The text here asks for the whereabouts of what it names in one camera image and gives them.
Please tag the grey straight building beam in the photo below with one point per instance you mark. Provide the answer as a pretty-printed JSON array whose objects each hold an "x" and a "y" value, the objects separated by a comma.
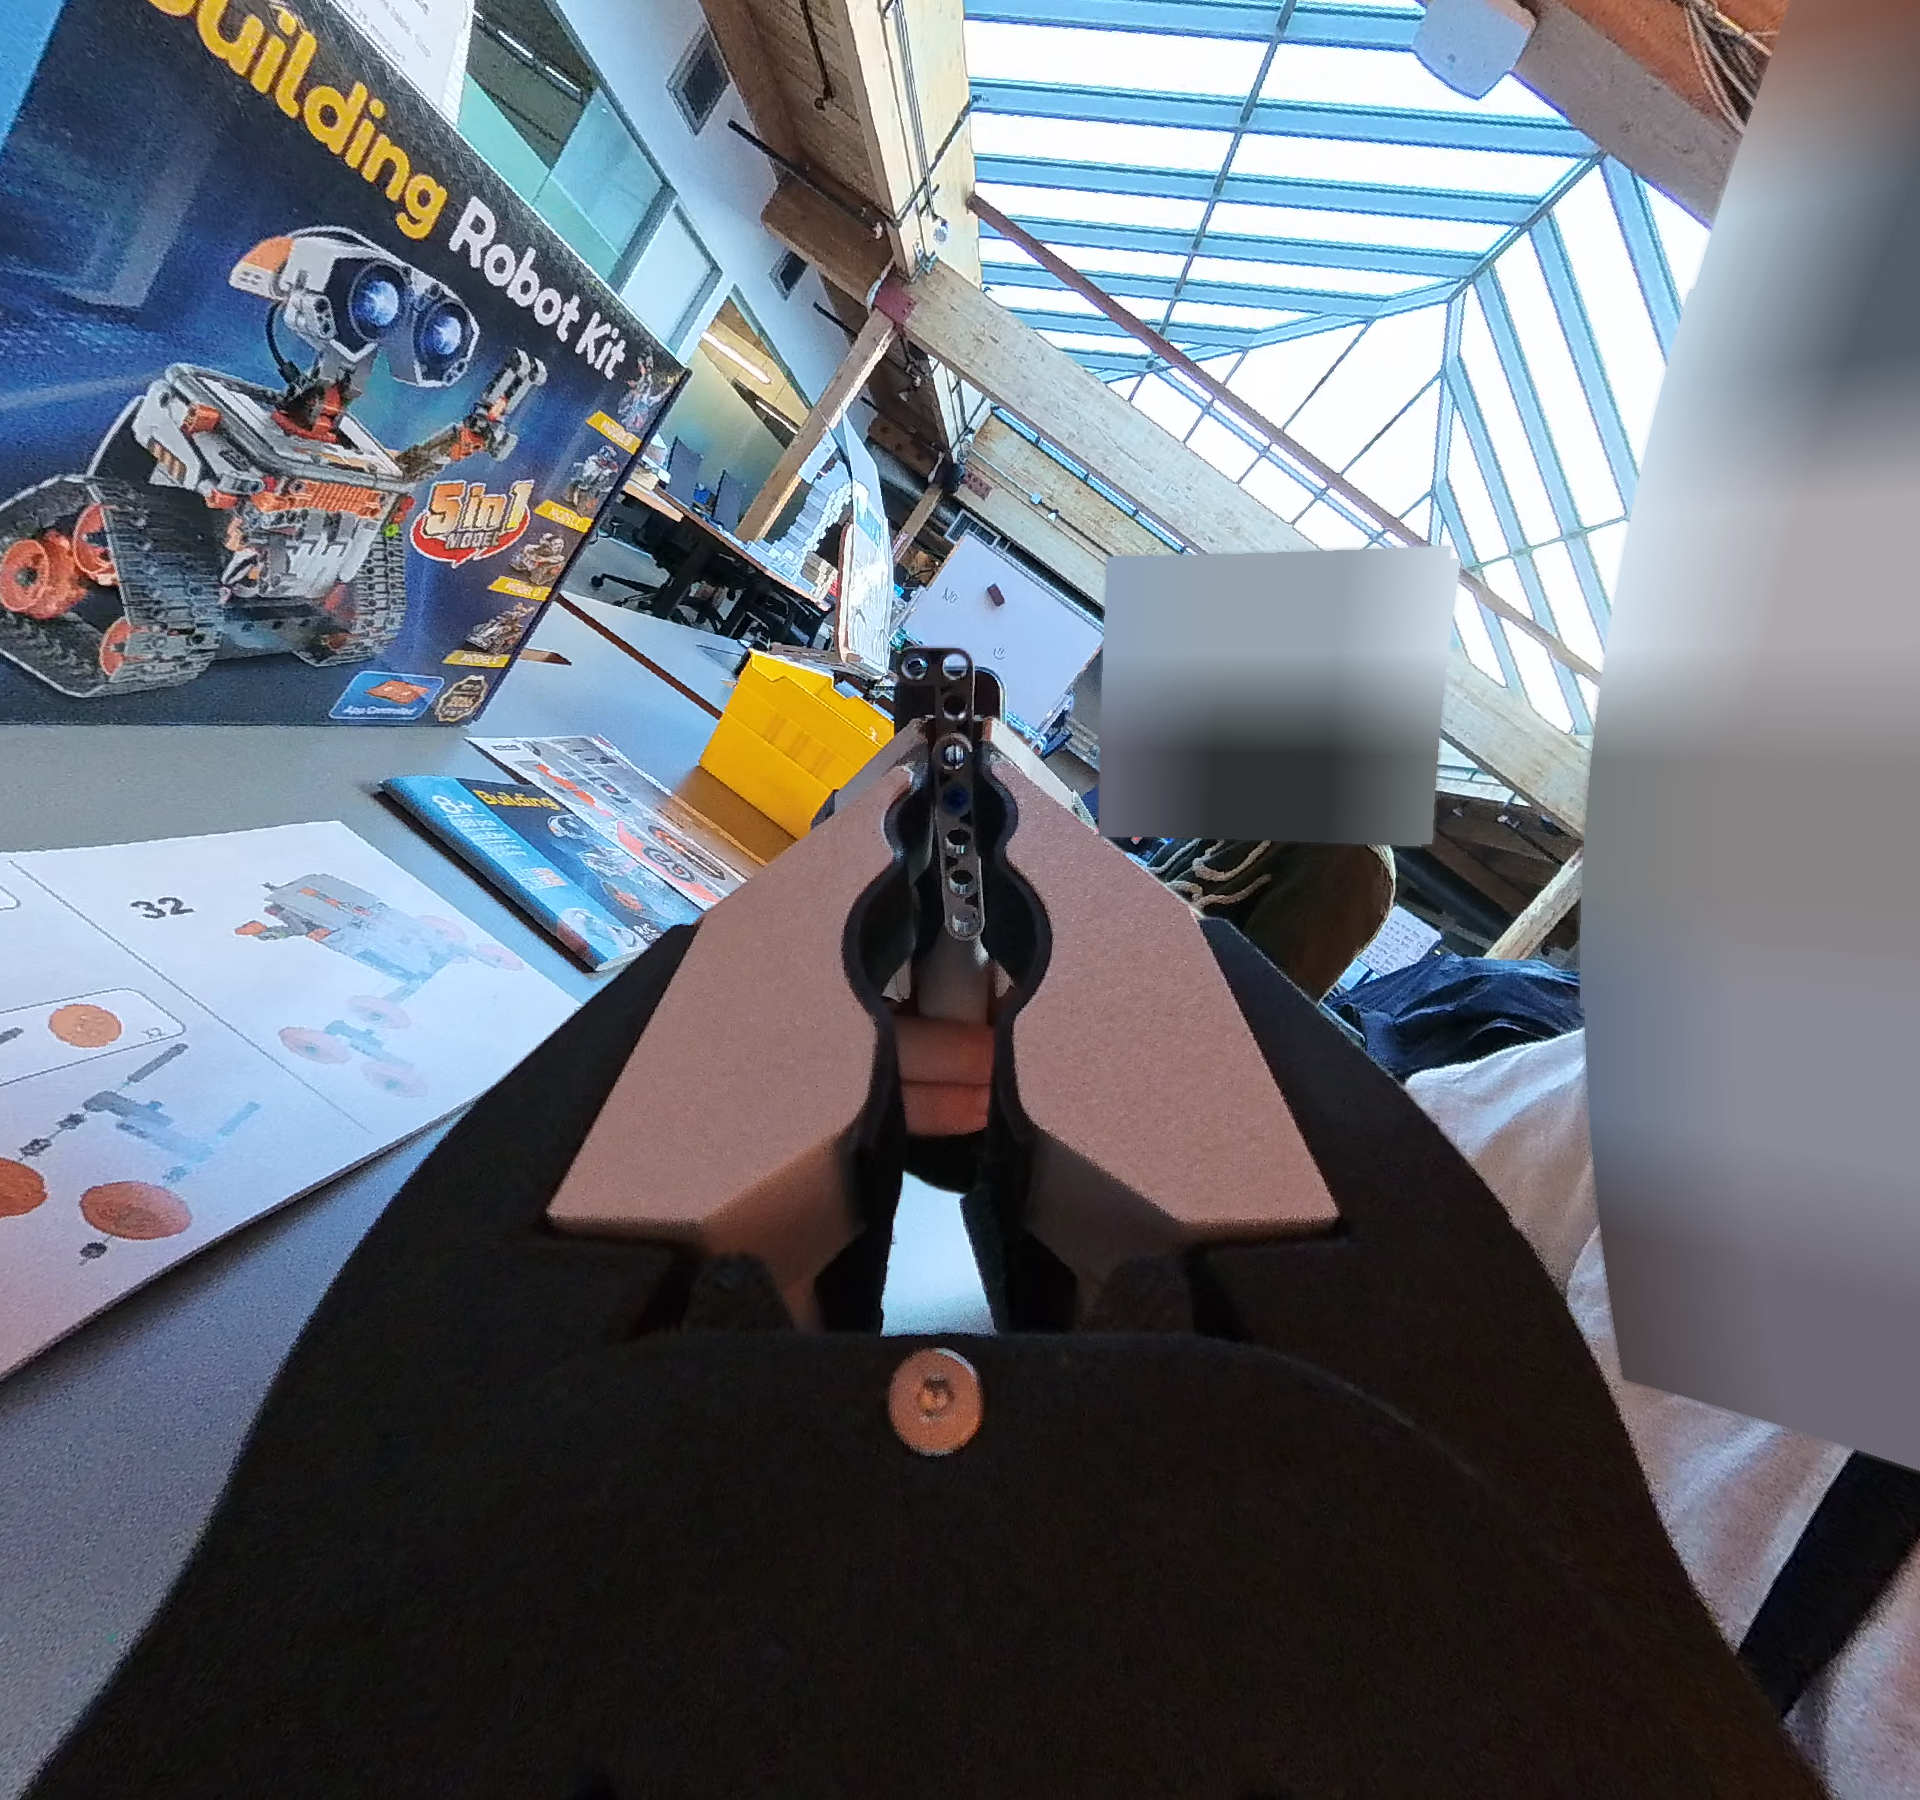
[{"x": 961, "y": 854}]

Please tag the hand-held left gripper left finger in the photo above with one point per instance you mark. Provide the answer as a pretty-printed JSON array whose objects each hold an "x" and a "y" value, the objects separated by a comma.
[{"x": 720, "y": 1079}]

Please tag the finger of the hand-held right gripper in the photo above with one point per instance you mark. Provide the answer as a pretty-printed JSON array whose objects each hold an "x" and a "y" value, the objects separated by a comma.
[
  {"x": 877, "y": 777},
  {"x": 1032, "y": 768}
]

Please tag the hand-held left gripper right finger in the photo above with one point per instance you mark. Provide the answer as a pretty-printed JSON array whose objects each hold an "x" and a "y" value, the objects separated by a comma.
[{"x": 1171, "y": 1079}]

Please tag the glass skylight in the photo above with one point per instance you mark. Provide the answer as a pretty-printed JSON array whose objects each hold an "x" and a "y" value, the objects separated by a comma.
[{"x": 1274, "y": 256}]

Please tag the yellow storage bin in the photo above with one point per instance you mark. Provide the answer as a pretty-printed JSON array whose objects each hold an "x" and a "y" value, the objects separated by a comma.
[{"x": 789, "y": 743}]

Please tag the blue robot kit box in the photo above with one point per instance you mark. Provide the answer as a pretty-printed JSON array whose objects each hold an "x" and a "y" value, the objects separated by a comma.
[{"x": 271, "y": 406}]

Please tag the white sticker sheet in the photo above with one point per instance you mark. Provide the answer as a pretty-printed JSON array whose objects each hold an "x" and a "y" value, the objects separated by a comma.
[{"x": 630, "y": 794}]

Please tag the blue building manual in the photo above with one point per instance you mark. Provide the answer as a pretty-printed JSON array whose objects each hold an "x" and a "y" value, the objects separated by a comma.
[{"x": 555, "y": 854}]

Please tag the person's right hand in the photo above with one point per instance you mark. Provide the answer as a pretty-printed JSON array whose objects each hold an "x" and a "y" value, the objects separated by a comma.
[{"x": 948, "y": 1079}]

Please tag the white whiteboard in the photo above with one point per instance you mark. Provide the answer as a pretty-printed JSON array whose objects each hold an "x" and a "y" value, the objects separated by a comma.
[{"x": 1005, "y": 631}]

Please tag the open white instruction booklet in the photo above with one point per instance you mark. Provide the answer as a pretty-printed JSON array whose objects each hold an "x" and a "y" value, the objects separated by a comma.
[{"x": 225, "y": 1022}]

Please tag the grey desk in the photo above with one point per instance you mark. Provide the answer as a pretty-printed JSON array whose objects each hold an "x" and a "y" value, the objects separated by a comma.
[{"x": 179, "y": 780}]

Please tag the white ceiling box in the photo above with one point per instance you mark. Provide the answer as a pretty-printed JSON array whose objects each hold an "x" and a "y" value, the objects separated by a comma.
[{"x": 1475, "y": 30}]

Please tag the background office desk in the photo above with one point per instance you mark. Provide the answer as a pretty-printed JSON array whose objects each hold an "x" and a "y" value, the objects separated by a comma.
[{"x": 720, "y": 540}]

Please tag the tilted board stand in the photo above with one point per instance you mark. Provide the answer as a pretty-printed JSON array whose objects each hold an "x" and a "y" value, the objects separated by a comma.
[{"x": 868, "y": 555}]

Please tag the dark navy bag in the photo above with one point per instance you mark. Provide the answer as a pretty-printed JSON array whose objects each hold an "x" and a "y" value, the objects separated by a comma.
[{"x": 1470, "y": 1012}]

